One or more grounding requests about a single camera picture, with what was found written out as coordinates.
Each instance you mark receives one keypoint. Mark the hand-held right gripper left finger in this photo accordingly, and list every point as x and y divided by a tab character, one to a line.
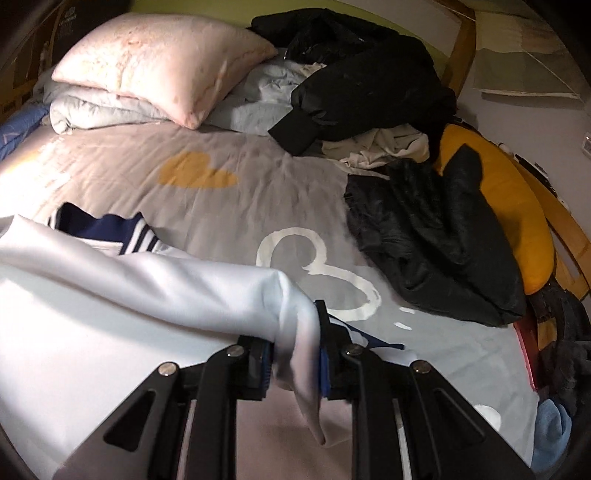
263	371

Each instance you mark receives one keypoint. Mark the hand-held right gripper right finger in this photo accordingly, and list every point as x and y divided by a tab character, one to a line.
323	374

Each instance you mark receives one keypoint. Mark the white and navy varsity jacket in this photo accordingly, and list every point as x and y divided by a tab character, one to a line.
138	286

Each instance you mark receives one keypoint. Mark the black fuzzy garment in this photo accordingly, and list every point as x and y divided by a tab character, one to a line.
438	258

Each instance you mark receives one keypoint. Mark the red flat item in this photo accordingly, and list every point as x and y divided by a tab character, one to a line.
526	355

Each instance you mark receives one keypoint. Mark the cream cloth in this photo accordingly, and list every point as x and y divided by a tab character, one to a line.
383	147

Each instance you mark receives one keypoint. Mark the light blue towel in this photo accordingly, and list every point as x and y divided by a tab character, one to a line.
551	429

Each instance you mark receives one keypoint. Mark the yellow pillow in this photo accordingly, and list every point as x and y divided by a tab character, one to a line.
508	207

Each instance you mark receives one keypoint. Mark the black puffer jacket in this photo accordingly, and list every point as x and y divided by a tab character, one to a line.
369	78

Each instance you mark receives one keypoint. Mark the folded pale grey quilt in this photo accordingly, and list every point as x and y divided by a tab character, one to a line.
92	110

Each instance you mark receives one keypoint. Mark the pink pillow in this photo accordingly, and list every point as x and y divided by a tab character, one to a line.
157	64

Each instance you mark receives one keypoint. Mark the blue cloth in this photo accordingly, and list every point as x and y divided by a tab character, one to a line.
14	134

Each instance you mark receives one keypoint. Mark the pale mosquito net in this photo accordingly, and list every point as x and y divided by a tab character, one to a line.
521	60

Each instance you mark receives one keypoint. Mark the black cushion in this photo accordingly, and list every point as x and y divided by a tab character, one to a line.
83	18

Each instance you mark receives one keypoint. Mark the white wall socket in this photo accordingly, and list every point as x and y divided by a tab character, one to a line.
587	144

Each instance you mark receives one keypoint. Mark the wooden bed frame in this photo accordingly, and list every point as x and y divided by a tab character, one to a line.
464	50

